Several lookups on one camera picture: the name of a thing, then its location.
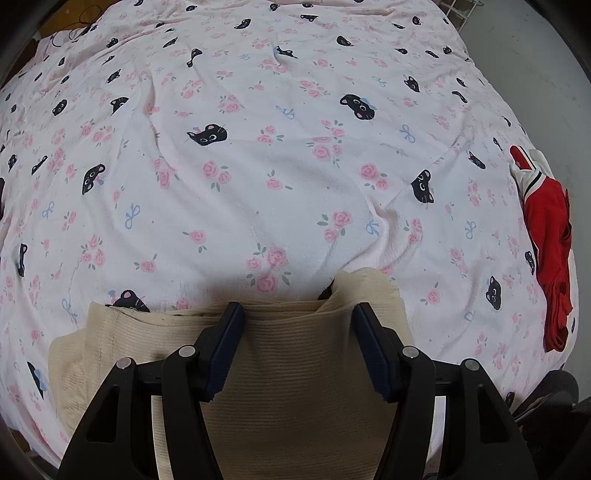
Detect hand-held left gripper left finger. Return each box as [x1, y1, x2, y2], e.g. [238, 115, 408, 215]
[55, 302, 246, 480]

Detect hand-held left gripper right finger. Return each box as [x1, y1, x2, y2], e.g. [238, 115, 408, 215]
[353, 302, 539, 480]

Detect pink cat print blanket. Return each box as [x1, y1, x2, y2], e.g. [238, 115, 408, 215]
[0, 0, 581, 468]

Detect red and white garment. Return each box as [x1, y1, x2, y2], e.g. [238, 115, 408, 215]
[509, 145, 578, 352]

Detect black cable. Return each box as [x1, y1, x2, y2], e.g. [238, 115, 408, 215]
[50, 8, 100, 48]

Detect white wire rack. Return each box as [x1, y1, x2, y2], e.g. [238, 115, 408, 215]
[436, 0, 485, 33]

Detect cream ribbed knit pants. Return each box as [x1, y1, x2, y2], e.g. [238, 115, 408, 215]
[48, 268, 416, 480]

